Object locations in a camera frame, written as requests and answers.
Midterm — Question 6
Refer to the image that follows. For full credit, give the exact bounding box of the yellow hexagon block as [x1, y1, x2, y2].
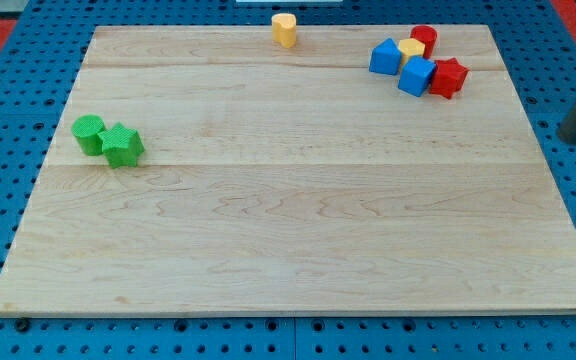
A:
[398, 38, 425, 68]

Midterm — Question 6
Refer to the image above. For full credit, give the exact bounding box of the light wooden board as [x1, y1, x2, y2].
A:
[0, 25, 576, 318]

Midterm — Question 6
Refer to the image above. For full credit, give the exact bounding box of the yellow heart block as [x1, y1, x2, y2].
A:
[271, 13, 297, 48]

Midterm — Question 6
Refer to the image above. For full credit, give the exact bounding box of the blue pentagon block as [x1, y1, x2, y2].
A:
[369, 38, 401, 76]

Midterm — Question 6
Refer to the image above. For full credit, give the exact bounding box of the blue cube block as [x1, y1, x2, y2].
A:
[398, 56, 436, 97]

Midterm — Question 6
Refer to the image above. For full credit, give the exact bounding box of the green star block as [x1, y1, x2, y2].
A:
[98, 123, 145, 168]

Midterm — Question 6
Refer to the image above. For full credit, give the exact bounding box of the red star block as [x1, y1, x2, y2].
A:
[428, 58, 469, 99]

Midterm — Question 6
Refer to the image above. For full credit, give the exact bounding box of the red cylinder block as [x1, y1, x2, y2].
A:
[410, 25, 438, 59]

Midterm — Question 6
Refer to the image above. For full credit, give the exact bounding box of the green cylinder block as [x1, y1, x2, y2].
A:
[71, 114, 106, 156]

